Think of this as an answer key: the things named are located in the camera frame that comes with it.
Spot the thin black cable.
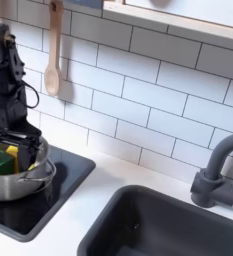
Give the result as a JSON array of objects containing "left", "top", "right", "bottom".
[{"left": 18, "top": 79, "right": 41, "bottom": 110}]

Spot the wooden spoon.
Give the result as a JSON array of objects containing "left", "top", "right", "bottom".
[{"left": 43, "top": 0, "right": 65, "bottom": 97}]

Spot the dark wall rail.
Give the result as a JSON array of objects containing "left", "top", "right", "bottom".
[{"left": 62, "top": 0, "right": 104, "bottom": 10}]

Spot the yellow house-shaped block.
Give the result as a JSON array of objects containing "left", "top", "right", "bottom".
[{"left": 5, "top": 144, "right": 21, "bottom": 175}]

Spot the black stove top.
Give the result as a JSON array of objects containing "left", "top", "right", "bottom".
[{"left": 0, "top": 144, "right": 97, "bottom": 243}]

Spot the steel pot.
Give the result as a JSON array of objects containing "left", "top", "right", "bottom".
[{"left": 0, "top": 134, "right": 58, "bottom": 202}]

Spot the grey range hood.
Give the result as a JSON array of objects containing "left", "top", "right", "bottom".
[{"left": 102, "top": 0, "right": 233, "bottom": 42}]

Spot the green cube block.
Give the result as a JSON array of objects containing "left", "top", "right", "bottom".
[{"left": 0, "top": 149, "right": 16, "bottom": 177}]

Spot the dark grey sink basin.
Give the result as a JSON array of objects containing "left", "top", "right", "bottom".
[{"left": 76, "top": 184, "right": 233, "bottom": 256}]

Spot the dark grey tap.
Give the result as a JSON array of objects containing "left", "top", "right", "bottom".
[{"left": 189, "top": 131, "right": 233, "bottom": 209}]

